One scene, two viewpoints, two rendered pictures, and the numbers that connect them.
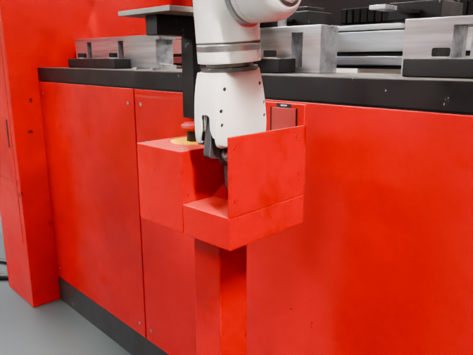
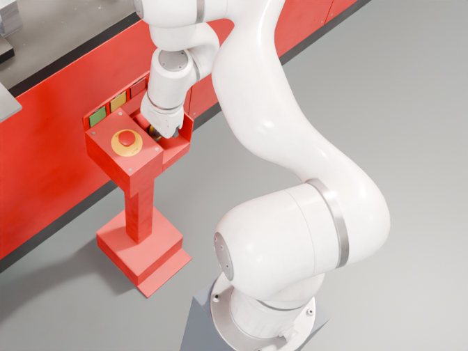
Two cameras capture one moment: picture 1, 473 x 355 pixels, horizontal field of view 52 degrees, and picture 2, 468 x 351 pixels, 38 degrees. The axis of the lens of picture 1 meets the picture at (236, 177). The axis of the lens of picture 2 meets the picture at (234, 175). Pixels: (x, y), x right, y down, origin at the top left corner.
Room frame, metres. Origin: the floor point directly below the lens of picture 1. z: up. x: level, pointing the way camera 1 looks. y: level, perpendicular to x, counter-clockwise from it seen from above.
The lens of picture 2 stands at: (0.65, 0.85, 2.18)
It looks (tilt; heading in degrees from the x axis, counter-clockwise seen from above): 62 degrees down; 257
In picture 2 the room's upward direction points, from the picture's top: 16 degrees clockwise
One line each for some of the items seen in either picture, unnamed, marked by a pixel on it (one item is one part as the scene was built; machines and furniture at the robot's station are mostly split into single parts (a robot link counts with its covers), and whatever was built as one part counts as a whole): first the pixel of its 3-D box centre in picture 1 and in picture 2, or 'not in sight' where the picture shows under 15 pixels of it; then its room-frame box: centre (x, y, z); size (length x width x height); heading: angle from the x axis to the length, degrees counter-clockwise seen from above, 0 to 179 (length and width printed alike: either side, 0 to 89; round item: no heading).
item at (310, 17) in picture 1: (284, 16); not in sight; (1.32, -0.12, 1.01); 0.26 x 0.12 x 0.05; 134
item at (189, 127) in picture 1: (193, 133); (127, 140); (0.74, 0.07, 0.79); 0.04 x 0.04 x 0.04
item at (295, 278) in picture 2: not in sight; (276, 253); (0.49, 0.52, 1.30); 0.19 x 0.12 x 0.24; 22
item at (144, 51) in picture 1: (120, 52); not in sight; (1.59, 0.37, 0.92); 0.50 x 0.06 x 0.10; 44
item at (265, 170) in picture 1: (219, 163); (138, 135); (0.71, 0.03, 0.75); 0.20 x 0.16 x 0.18; 46
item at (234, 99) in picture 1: (231, 101); (164, 108); (0.66, 0.01, 0.85); 0.10 x 0.07 x 0.11; 136
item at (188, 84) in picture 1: (181, 68); not in sight; (1.06, 0.12, 0.88); 0.14 x 0.04 x 0.22; 134
